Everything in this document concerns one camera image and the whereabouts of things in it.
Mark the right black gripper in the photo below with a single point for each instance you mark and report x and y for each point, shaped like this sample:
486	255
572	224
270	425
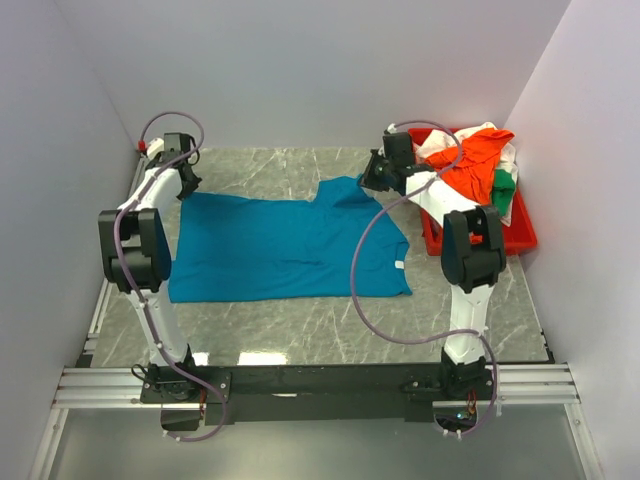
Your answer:
367	180

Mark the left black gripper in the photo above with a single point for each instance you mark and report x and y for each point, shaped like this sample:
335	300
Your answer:
189	188

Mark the blue t shirt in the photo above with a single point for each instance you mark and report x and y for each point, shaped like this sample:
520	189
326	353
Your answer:
236	249

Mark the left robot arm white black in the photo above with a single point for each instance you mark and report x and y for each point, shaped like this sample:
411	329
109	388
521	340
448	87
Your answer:
136	258

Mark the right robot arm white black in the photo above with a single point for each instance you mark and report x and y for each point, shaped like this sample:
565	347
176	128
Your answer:
472	257

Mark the orange t shirt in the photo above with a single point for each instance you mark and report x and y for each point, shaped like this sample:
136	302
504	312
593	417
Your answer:
470	165

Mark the green t shirt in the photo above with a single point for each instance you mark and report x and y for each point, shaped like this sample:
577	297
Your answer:
502	194

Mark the red plastic bin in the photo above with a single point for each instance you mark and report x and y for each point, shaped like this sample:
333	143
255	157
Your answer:
467	160

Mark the black base beam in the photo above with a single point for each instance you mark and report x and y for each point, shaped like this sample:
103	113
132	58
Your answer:
235	394

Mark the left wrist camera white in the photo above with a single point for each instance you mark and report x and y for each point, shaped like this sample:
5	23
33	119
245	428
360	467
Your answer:
150	149

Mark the aluminium rail frame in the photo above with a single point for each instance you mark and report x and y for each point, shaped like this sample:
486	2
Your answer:
98	429

